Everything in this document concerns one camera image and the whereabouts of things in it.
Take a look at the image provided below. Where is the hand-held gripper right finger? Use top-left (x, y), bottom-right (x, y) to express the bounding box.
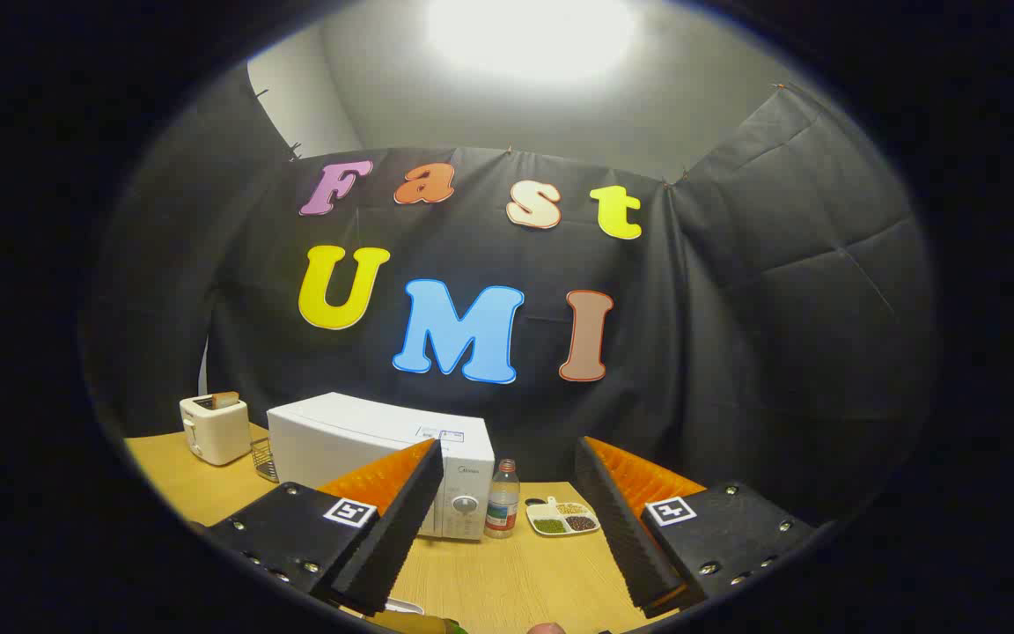
top-left (574, 436), bottom-right (818, 619)

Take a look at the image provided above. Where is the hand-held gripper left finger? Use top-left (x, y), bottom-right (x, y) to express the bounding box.
top-left (206, 439), bottom-right (445, 617)

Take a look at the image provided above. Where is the white microwave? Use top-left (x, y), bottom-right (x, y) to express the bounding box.
top-left (267, 392), bottom-right (496, 541)

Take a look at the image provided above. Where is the white divided dish of beans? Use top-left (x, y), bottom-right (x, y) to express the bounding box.
top-left (525, 496), bottom-right (601, 537)

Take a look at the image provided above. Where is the clear plastic water bottle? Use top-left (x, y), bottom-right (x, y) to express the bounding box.
top-left (484, 458), bottom-right (521, 540)

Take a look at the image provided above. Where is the white toaster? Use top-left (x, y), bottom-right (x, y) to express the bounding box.
top-left (179, 394), bottom-right (252, 466)

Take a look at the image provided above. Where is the metal wire basket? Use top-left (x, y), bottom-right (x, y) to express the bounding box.
top-left (250, 438), bottom-right (281, 483)

